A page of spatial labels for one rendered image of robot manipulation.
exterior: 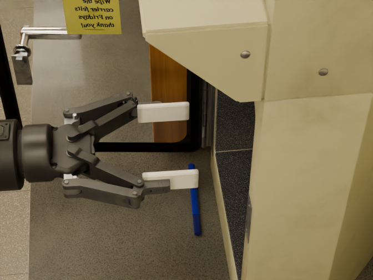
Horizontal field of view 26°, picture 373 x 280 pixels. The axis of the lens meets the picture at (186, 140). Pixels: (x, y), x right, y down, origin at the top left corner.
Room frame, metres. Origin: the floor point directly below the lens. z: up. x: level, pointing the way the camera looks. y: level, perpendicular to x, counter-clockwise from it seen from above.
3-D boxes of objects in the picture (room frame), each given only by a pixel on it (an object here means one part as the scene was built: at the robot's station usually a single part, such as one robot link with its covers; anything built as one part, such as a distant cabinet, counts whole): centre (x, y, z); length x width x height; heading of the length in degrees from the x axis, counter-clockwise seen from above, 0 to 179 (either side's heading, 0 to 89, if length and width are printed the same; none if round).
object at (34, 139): (0.69, 0.16, 1.19); 0.09 x 0.08 x 0.07; 95
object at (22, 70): (0.86, 0.24, 1.18); 0.02 x 0.02 x 0.06; 0
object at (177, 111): (0.76, 0.03, 1.19); 0.07 x 0.01 x 0.03; 95
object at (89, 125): (0.74, 0.11, 1.19); 0.11 x 0.01 x 0.04; 131
